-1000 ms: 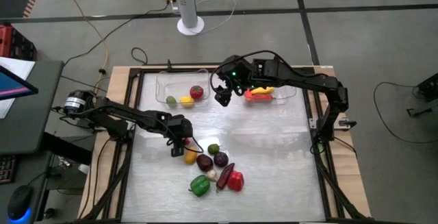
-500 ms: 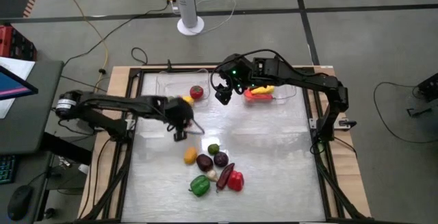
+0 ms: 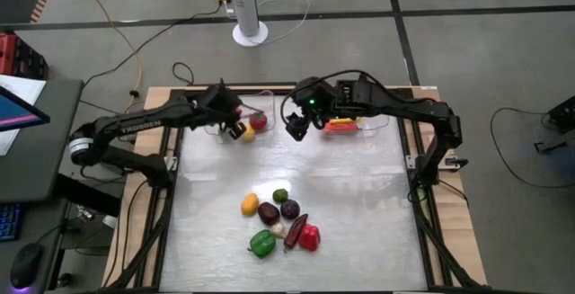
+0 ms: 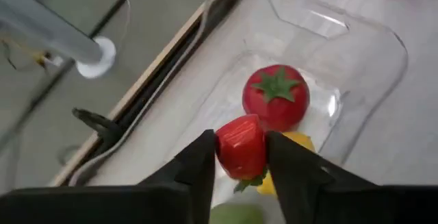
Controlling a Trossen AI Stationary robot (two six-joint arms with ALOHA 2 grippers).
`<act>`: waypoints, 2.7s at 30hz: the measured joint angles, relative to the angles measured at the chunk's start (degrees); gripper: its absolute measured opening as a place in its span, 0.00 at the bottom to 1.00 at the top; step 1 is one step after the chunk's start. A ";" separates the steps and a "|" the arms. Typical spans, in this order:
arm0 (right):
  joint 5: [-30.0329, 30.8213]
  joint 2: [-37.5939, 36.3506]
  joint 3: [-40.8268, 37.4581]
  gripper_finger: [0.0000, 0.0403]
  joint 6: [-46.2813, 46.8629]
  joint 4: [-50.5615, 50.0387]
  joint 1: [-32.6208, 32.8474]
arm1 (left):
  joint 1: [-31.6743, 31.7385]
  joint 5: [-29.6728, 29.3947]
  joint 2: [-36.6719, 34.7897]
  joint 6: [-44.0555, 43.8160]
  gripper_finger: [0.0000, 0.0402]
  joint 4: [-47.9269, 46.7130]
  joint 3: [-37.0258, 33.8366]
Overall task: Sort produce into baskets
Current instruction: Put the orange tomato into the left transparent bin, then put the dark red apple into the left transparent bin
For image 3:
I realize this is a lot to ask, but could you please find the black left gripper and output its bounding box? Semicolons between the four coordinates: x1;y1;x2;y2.
197;85;248;141

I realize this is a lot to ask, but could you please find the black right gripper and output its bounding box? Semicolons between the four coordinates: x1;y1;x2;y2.
284;76;338;143

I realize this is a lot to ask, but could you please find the red round fruit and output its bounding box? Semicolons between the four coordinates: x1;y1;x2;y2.
249;111;269;132

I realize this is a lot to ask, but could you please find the red chili pepper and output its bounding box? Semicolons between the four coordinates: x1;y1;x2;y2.
323;121;361;136

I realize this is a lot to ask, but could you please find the orange mango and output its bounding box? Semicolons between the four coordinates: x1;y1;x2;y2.
240;192;261;217

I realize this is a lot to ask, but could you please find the purple onion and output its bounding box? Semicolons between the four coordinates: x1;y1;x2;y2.
279;198;301;221

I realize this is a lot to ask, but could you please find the dark maroon mango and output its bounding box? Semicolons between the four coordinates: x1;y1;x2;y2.
257;201;281;227

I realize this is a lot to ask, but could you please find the dark maroon chili pepper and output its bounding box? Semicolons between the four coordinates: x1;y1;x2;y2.
283;213;310;254

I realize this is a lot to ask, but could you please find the red bell pepper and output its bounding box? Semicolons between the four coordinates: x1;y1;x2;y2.
297;223;322;253

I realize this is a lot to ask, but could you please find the green bell pepper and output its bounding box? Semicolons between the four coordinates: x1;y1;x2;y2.
247;228;278;260

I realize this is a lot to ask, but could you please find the clear plastic basket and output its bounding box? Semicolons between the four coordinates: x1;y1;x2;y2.
315;86;390;138
204;89;277;145

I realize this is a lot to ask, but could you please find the grey desk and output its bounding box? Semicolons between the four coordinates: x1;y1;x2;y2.
0;77;85;294

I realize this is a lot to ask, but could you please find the white paper sheet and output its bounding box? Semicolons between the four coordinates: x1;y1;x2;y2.
0;74;48;157

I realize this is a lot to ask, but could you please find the computer monitor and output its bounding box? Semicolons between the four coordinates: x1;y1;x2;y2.
0;85;51;133

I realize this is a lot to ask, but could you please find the red plastic crate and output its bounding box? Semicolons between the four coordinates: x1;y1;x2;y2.
0;32;49;82

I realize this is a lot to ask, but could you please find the backlit keyboard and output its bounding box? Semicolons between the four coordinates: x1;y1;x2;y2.
0;202;22;244

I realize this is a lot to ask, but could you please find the black computer mouse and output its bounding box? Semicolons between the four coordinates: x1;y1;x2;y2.
9;242;45;290

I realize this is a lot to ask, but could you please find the black floor device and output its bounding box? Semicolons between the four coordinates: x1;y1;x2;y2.
533;94;575;154

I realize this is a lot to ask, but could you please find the looped black cable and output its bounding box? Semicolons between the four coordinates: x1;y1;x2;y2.
172;61;196;86

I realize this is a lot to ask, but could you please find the yellow floor cable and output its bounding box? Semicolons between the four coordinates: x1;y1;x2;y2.
71;0;144;115

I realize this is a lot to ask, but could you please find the white fan cable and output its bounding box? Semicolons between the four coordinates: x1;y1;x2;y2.
251;0;312;46

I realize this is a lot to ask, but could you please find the long black floor cable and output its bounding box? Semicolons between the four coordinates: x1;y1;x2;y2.
82;4;225;89

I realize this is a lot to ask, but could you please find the black metal table frame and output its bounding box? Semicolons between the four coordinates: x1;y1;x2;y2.
105;85;484;293

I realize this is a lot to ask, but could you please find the thin black device cable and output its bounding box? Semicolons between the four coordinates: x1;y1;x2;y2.
489;107;575;191

